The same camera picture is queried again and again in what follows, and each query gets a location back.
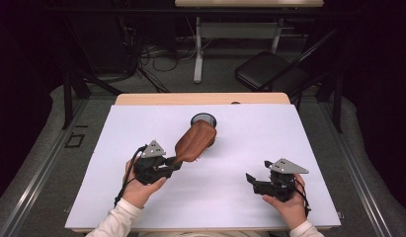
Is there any black mesh pen holder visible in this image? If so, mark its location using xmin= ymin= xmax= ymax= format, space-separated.
xmin=190 ymin=113 xmax=217 ymax=128

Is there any left hand-held gripper cable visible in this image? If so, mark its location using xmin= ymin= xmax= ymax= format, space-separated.
xmin=114 ymin=144 xmax=149 ymax=207

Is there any white metal frame desk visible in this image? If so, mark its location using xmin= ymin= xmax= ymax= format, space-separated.
xmin=174 ymin=0 xmax=325 ymax=84

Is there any black metal stand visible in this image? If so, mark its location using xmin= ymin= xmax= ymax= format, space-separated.
xmin=315 ymin=48 xmax=345 ymax=134
xmin=60 ymin=19 xmax=124 ymax=131

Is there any wooden paddle hairbrush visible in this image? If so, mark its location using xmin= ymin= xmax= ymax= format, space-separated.
xmin=172 ymin=118 xmax=218 ymax=165

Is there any white table cover board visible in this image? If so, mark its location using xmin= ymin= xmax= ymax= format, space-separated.
xmin=64 ymin=104 xmax=342 ymax=230

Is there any right hand-held gripper cable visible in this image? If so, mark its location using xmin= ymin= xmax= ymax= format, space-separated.
xmin=290 ymin=177 xmax=312 ymax=218

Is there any person's left hand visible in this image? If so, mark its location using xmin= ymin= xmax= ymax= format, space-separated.
xmin=122 ymin=159 xmax=168 ymax=210

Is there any bundle of floor cables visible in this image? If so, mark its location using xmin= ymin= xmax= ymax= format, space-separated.
xmin=118 ymin=16 xmax=213 ymax=93

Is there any silver metal floor rail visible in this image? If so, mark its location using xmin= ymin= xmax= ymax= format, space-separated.
xmin=317 ymin=98 xmax=394 ymax=237
xmin=0 ymin=98 xmax=90 ymax=237

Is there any person's right hand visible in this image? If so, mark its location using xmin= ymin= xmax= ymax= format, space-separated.
xmin=262 ymin=173 xmax=308 ymax=230

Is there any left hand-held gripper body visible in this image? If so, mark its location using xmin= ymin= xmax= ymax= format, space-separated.
xmin=133 ymin=139 xmax=175 ymax=186

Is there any black folding chair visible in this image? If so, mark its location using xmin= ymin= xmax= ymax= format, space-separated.
xmin=234 ymin=29 xmax=340 ymax=100

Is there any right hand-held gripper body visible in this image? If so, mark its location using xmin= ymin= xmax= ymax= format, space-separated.
xmin=252 ymin=158 xmax=309 ymax=203

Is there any hand-held gripper cable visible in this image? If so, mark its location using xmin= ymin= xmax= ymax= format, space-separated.
xmin=114 ymin=144 xmax=149 ymax=207
xmin=290 ymin=177 xmax=312 ymax=218

